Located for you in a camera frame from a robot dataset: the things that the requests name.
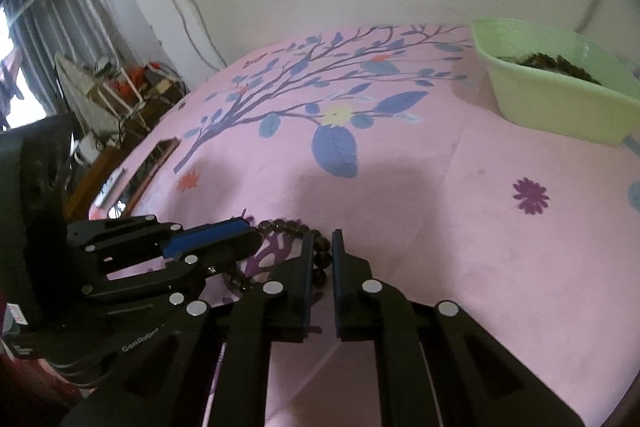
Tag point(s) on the dark smartphone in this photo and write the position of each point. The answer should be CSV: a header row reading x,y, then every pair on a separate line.
x,y
152,167

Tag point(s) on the wooden side table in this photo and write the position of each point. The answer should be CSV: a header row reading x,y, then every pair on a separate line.
x,y
95,177

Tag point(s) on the folded ironing board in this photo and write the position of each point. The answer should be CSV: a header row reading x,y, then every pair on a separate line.
x,y
85,92

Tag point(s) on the light green plastic basin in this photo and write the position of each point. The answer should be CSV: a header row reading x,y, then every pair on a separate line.
x,y
545,107

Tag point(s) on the pink floral blanket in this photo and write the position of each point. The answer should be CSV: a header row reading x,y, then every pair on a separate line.
x,y
450,232

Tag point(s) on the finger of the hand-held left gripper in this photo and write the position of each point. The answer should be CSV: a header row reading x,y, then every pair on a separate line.
x,y
210,234
232,249

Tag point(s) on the grey striped curtain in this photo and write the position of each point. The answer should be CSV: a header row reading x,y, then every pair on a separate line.
x,y
55,22

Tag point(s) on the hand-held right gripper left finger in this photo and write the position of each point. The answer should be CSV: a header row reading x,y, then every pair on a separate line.
x,y
309,287

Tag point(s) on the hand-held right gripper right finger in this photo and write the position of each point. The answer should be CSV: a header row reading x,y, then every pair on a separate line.
x,y
338,287

